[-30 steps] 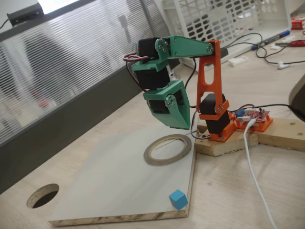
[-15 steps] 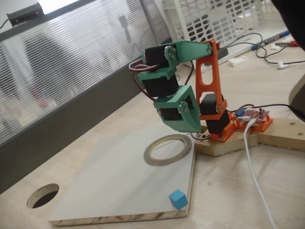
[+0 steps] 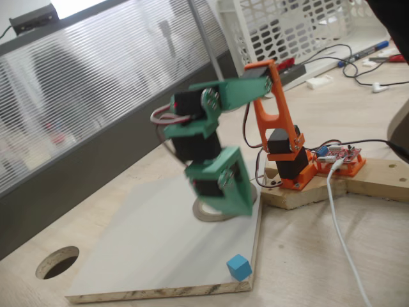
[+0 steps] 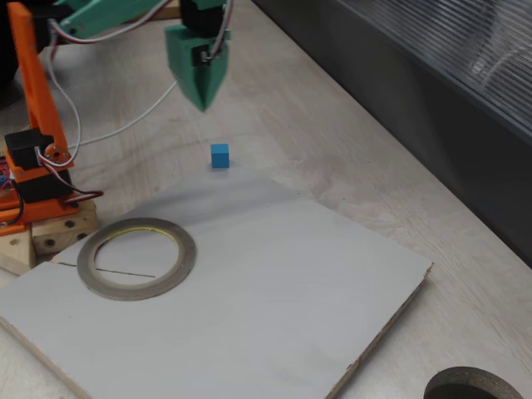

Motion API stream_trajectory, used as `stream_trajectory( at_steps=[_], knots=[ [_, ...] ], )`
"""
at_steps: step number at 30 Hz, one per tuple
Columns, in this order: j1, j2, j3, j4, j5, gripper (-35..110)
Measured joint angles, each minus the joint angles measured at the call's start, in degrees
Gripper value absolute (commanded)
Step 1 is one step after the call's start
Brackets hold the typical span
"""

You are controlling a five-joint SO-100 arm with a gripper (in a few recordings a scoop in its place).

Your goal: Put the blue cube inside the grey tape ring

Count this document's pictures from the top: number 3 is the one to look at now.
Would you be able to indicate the blue cube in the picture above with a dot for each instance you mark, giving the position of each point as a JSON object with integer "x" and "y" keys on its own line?
{"x": 239, "y": 268}

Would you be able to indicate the wooden plank under arm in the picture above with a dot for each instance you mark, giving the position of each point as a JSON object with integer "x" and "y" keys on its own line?
{"x": 383, "y": 176}

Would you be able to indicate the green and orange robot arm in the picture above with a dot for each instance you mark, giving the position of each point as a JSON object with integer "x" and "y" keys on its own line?
{"x": 243, "y": 91}

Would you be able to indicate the light wooden block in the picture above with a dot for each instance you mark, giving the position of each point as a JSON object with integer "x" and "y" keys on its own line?
{"x": 297, "y": 199}

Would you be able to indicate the grey laminated chipboard panel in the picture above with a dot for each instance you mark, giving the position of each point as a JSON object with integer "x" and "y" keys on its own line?
{"x": 153, "y": 243}

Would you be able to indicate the red controller circuit board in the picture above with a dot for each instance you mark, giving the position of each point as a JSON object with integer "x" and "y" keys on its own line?
{"x": 342, "y": 155}

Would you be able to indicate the orange circuit board holder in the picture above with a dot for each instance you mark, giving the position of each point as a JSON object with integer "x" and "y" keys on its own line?
{"x": 354, "y": 168}

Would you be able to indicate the metal pole with flange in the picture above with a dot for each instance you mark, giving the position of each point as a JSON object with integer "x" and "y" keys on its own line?
{"x": 207, "y": 41}

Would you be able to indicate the white plastic printed part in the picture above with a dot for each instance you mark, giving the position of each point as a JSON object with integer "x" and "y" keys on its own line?
{"x": 319, "y": 81}

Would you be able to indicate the frosted desk divider panel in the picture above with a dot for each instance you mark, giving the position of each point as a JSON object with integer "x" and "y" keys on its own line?
{"x": 96, "y": 80}

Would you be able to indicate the beige and black rounded object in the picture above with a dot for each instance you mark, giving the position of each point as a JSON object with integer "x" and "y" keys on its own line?
{"x": 401, "y": 134}

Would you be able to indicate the white earbud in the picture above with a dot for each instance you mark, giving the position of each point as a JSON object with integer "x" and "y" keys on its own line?
{"x": 378, "y": 88}

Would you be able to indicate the small white plastic piece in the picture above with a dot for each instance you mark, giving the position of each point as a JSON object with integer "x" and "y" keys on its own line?
{"x": 370, "y": 63}

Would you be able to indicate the blue capped marker pen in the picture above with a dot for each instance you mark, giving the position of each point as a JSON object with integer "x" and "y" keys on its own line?
{"x": 367, "y": 51}

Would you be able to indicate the white perforated plastic basket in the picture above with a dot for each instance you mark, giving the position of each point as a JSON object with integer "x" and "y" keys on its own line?
{"x": 361, "y": 25}

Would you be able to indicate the black box device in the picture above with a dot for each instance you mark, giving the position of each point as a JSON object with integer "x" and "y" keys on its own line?
{"x": 33, "y": 18}

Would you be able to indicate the black sleeved person arm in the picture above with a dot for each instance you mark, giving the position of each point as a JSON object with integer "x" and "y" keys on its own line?
{"x": 399, "y": 19}

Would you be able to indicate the black power strip red switch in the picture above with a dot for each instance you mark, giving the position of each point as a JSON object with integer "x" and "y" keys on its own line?
{"x": 294, "y": 73}

